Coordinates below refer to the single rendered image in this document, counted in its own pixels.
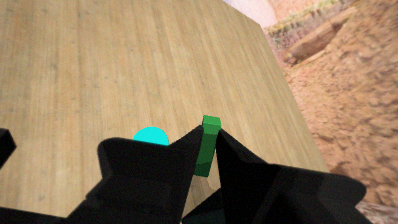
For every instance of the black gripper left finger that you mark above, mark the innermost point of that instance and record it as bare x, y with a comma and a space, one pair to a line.
173, 164

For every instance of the cyan circle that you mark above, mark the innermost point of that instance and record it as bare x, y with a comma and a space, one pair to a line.
152, 135

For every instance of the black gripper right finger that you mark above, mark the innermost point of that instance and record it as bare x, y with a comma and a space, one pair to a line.
249, 184

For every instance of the green rectangular post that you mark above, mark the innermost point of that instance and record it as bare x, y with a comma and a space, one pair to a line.
211, 125

